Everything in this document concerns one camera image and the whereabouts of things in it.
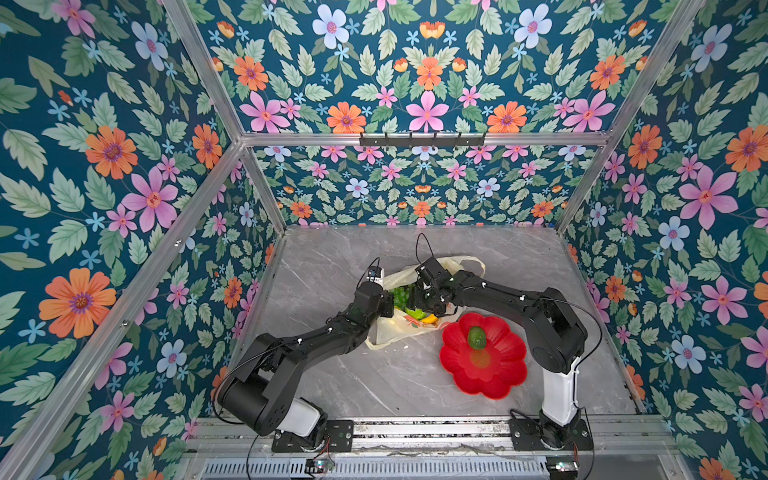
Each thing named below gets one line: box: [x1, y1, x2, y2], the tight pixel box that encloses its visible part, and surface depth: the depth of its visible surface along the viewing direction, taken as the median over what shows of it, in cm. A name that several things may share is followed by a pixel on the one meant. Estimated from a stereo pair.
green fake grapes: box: [392, 287, 410, 311], surface depth 97 cm
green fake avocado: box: [468, 326, 486, 350], surface depth 88 cm
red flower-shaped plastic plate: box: [440, 312, 529, 400], surface depth 88 cm
